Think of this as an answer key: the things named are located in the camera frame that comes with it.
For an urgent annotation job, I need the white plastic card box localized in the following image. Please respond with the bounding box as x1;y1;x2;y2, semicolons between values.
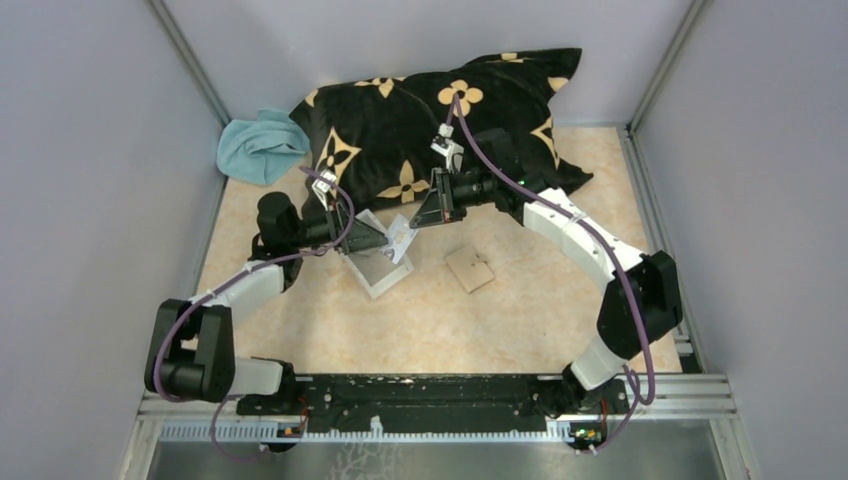
343;210;414;299

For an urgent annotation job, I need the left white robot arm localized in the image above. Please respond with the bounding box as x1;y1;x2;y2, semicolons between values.
144;169;387;414

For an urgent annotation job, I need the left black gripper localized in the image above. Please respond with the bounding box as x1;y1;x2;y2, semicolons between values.
288;198;389;255

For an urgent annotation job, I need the aluminium frame rail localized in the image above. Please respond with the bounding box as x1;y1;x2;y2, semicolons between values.
135;374;738;446

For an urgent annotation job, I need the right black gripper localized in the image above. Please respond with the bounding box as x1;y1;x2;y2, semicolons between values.
411;165;497;229

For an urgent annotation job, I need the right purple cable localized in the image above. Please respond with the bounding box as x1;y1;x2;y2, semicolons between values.
445;94;657;454

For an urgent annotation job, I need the white credit card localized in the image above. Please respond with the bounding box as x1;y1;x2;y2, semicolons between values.
381;214;418;265

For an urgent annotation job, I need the purple cable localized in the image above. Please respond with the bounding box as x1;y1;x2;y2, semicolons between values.
152;165;357;458
445;94;657;454

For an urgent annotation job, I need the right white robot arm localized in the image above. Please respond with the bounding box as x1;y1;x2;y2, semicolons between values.
409;124;682;412

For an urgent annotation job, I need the light blue cloth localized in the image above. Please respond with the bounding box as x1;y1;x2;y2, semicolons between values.
216;109;310;186

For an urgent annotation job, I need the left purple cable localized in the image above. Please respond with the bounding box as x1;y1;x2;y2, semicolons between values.
152;165;357;458

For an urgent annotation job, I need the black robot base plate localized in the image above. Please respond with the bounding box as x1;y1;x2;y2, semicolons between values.
236;374;629;434

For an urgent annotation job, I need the beige card holder wallet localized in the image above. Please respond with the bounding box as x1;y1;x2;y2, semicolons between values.
445;246;495;294

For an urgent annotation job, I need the black floral pillow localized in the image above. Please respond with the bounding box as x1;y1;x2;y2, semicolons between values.
290;48;593;211

